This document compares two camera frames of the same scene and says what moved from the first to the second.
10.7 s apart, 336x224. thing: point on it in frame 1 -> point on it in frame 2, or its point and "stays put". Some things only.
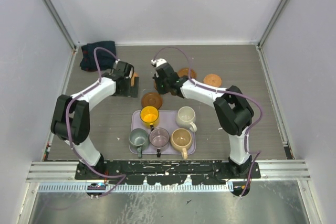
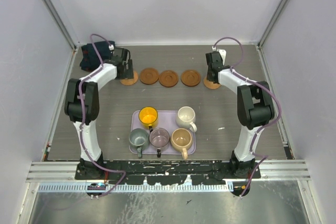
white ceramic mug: x=185 y=118 stays put
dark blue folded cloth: x=105 y=61 stays put
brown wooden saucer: x=151 y=99 -> x=148 y=76
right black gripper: x=160 y=91 -> x=207 y=76
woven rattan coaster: x=136 y=74 stays put
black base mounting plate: x=167 y=172 stays put
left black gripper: x=131 y=91 -> x=128 y=73
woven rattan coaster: x=212 y=80 stays put
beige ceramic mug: x=181 y=140 stays put
